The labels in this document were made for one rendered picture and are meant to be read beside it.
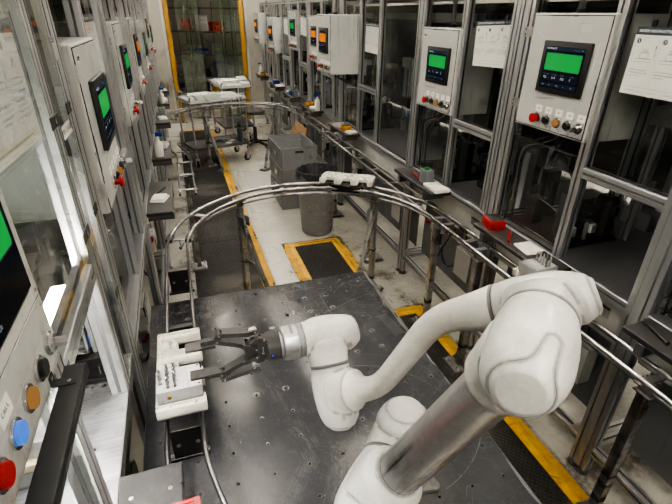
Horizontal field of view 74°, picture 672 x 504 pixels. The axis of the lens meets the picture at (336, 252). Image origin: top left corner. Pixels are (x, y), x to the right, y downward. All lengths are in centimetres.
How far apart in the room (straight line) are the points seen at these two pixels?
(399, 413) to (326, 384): 22
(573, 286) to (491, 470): 81
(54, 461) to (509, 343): 64
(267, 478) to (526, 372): 96
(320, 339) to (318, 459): 47
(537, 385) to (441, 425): 26
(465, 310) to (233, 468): 88
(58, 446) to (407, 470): 64
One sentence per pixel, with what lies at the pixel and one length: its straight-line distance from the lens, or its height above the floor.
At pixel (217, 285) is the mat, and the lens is 358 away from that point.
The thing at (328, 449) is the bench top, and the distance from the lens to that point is 152.
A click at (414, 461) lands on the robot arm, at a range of 101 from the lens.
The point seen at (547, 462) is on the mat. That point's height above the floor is 1.
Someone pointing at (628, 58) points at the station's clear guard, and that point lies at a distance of 202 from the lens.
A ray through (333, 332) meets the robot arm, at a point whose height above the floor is 116.
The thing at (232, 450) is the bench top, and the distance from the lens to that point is 155.
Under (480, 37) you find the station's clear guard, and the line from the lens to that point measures 269.
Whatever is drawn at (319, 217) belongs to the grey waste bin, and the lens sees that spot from 416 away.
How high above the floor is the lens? 188
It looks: 28 degrees down
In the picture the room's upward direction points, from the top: 1 degrees clockwise
